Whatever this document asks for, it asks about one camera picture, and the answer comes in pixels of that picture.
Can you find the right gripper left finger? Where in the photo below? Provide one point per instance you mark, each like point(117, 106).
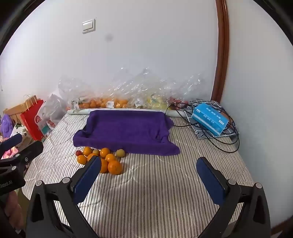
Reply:
point(53, 209)

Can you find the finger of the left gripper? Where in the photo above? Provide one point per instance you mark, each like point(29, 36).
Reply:
point(9, 143)
point(28, 154)

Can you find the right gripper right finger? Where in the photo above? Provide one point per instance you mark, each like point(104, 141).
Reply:
point(254, 218)

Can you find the red cherry tomato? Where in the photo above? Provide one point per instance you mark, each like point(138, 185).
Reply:
point(78, 152)

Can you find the small orange tangerine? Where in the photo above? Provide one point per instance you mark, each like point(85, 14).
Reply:
point(81, 159)

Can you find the small orange kumquat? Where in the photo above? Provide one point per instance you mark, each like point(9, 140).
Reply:
point(87, 151)

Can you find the small green jujube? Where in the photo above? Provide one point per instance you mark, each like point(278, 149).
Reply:
point(96, 152)

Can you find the orange mandarin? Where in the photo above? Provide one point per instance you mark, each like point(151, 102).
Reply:
point(104, 166)

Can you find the orange tangerine front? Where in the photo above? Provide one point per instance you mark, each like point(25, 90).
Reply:
point(110, 157)

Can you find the large orange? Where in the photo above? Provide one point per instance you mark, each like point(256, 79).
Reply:
point(115, 167)

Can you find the green yellow jujube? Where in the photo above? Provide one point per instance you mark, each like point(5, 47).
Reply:
point(120, 153)

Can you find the person's left hand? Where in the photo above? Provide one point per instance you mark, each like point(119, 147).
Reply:
point(14, 211)

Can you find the brown paper bag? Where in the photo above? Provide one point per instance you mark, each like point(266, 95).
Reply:
point(15, 112)

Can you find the red paper bag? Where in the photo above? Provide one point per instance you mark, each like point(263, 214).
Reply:
point(30, 119)

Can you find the white plastic bag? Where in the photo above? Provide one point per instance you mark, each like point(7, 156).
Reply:
point(50, 113)

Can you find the patterned grey cloth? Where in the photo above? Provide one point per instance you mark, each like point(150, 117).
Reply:
point(203, 133)

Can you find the striped mattress cover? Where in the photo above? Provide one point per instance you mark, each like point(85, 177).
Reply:
point(161, 196)

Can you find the blue tissue box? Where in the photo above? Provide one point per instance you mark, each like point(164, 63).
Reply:
point(210, 118)

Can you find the purple towel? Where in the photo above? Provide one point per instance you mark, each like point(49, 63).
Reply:
point(136, 132)

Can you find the clear plastic fruit bags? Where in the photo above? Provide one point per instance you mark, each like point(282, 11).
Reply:
point(145, 90)

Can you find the white light switch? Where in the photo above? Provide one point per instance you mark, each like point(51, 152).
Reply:
point(88, 26)

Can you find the brown wooden door frame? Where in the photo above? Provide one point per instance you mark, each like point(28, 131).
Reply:
point(223, 50)

